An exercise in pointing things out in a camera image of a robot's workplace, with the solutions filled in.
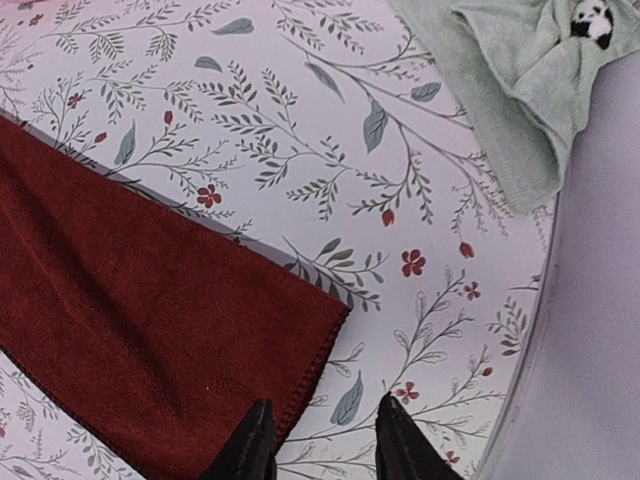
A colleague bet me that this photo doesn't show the green panda towel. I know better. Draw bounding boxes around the green panda towel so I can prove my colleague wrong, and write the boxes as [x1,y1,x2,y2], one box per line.
[391,1,639,213]

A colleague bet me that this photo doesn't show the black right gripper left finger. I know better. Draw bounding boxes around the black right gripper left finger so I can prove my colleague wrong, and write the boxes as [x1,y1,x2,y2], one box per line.
[200,399,277,480]

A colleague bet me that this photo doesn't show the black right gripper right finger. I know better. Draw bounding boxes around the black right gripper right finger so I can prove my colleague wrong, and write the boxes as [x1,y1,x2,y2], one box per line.
[375,393,462,480]

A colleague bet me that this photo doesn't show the dark red towel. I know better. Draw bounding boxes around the dark red towel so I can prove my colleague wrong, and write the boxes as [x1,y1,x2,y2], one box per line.
[1,120,349,479]

